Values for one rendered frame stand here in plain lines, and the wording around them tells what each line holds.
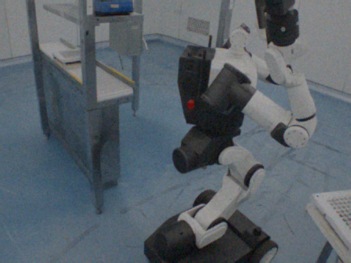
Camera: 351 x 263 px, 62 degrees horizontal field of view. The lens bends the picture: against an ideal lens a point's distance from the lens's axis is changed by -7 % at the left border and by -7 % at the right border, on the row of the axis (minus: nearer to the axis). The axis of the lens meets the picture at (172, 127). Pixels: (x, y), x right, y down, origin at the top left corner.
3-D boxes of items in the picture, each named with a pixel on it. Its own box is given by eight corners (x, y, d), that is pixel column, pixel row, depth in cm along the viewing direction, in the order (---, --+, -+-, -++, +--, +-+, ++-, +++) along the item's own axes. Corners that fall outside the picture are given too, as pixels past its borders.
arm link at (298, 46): (281, 37, 78) (284, 73, 85) (310, 23, 80) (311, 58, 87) (254, 27, 87) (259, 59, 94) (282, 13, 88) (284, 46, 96)
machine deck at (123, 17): (143, 21, 168) (143, 14, 166) (79, 27, 147) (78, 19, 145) (96, 7, 210) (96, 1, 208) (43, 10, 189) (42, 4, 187)
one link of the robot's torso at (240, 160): (255, 192, 165) (214, 167, 132) (233, 175, 178) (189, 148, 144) (271, 169, 165) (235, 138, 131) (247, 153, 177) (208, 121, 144)
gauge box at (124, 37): (142, 54, 177) (143, 19, 168) (126, 56, 171) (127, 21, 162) (124, 45, 192) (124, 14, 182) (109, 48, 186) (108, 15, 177)
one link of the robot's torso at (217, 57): (169, 138, 123) (176, 48, 106) (183, 103, 152) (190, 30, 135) (244, 149, 119) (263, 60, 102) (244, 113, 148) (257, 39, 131)
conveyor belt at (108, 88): (133, 96, 188) (133, 88, 186) (95, 105, 174) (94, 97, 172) (59, 46, 279) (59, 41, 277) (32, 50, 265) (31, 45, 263)
